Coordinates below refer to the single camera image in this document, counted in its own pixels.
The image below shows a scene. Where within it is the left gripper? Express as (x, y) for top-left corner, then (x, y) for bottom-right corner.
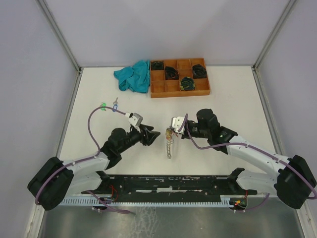
(118, 123), (160, 153)

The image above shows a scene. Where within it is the metal key organizer ring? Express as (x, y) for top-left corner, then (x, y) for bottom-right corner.
(164, 127), (175, 159)

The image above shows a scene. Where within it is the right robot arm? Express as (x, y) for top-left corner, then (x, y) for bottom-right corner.
(170, 109), (317, 209)

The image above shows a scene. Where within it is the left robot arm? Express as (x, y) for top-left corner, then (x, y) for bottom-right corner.
(27, 124), (160, 211)

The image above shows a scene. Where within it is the blue tag key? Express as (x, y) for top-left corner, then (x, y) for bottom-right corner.
(112, 97), (118, 112)

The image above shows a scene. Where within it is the green tag key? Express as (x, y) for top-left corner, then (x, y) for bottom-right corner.
(100, 103), (106, 111)

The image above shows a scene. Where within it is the teal cloth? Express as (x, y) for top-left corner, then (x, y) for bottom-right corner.
(113, 60), (150, 94)

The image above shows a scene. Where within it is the rolled black orange sock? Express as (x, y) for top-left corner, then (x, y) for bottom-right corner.
(164, 66), (179, 80)

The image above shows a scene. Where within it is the rolled dark sock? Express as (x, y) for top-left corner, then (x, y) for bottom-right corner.
(151, 60), (164, 71)

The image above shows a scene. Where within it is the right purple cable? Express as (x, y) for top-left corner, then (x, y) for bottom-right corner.
(178, 113), (317, 200)

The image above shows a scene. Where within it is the purple cable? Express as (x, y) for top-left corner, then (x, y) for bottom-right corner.
(34, 105), (131, 206)
(178, 113), (317, 200)

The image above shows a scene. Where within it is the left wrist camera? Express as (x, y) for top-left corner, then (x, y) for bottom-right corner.
(127, 113), (143, 132)

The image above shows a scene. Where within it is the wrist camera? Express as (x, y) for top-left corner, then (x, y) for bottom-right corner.
(127, 113), (143, 132)
(170, 117), (186, 134)

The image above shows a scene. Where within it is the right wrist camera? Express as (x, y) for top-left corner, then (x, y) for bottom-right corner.
(170, 117), (186, 134)

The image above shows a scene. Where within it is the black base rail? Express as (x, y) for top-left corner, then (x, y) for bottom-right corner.
(92, 172), (258, 203)

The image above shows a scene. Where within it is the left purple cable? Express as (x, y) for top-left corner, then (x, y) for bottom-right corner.
(34, 105), (131, 206)

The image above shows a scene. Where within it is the white cable duct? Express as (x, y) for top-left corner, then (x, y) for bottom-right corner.
(59, 195), (233, 208)

